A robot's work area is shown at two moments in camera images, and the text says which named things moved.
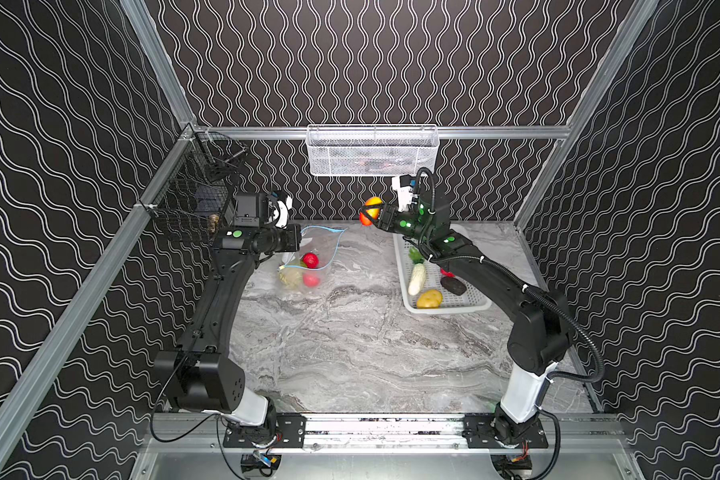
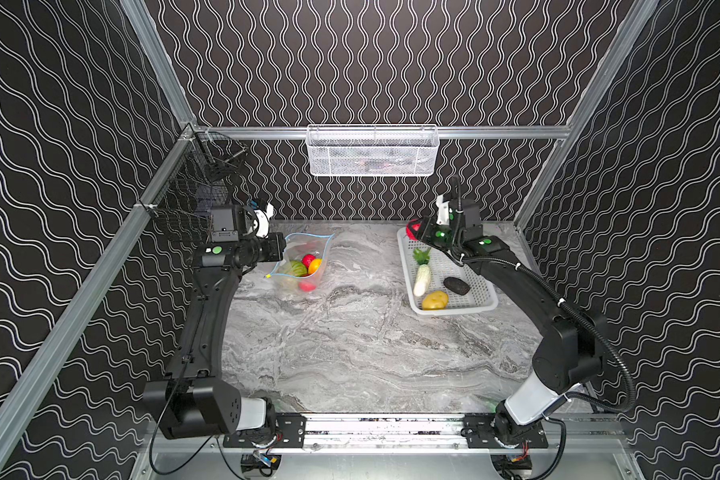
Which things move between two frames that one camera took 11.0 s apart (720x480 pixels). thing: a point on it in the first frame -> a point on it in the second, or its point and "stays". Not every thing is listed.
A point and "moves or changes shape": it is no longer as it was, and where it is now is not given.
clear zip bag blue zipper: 307,270 moves or changes shape
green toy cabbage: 290,279 -> 298,269
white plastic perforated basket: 426,287 stays
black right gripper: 387,215 -> 426,229
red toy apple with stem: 311,260 stays
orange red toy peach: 374,212 -> 314,265
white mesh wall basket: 372,149 stays
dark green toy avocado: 453,285 stays
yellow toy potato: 429,299 stays
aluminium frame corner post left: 171,84 stays
